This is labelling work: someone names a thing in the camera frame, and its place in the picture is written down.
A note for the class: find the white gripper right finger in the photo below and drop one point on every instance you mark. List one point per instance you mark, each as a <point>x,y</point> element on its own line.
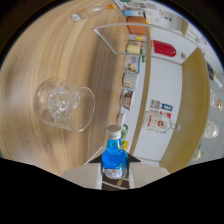
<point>146,173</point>

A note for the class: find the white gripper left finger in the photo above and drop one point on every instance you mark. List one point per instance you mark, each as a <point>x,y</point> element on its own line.
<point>85,176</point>

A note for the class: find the blue liquid bottle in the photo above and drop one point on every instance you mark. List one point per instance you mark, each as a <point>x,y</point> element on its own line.
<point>114,160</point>

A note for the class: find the small orange-cap clear bottle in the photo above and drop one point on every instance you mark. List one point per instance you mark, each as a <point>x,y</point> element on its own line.
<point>90,12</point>

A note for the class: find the green and white bowl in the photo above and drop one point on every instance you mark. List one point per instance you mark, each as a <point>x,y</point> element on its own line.
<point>124,131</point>

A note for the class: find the green-cap clear bottle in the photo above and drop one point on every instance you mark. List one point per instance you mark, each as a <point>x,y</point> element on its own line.
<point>197,154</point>

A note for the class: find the clear glass with ice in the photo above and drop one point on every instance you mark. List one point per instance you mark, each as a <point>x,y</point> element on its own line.
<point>63,103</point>

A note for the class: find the two-tier wooden shelf rack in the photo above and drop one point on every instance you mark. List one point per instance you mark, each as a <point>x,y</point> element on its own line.
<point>193,110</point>

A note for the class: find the blue-rimmed plate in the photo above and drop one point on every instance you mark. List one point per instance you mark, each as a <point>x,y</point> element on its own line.
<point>132,63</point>

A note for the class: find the black and yellow bag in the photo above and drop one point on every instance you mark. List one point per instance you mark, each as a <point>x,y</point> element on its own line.
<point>213,75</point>

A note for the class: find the orange pot with pens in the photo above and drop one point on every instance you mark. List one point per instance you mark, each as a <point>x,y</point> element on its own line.
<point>136,25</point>

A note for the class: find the wall posters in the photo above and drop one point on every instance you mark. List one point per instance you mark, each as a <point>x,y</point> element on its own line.
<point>161,107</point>

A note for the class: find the wooden wall shelf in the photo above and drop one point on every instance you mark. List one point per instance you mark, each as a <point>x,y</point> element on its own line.
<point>196,36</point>

